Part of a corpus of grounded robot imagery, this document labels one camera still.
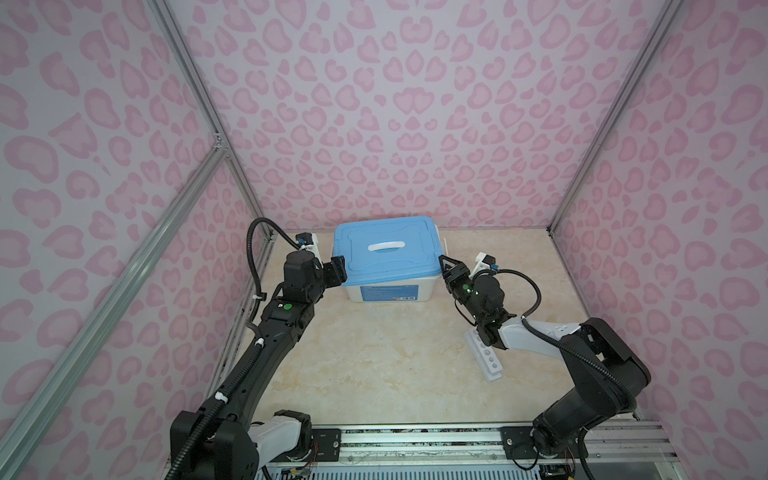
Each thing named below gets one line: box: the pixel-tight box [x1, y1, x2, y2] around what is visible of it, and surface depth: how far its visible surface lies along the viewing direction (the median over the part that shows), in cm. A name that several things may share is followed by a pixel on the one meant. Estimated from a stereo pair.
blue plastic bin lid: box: [333, 216, 443, 286], surface depth 92 cm
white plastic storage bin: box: [343, 273, 442, 302], surface depth 94 cm
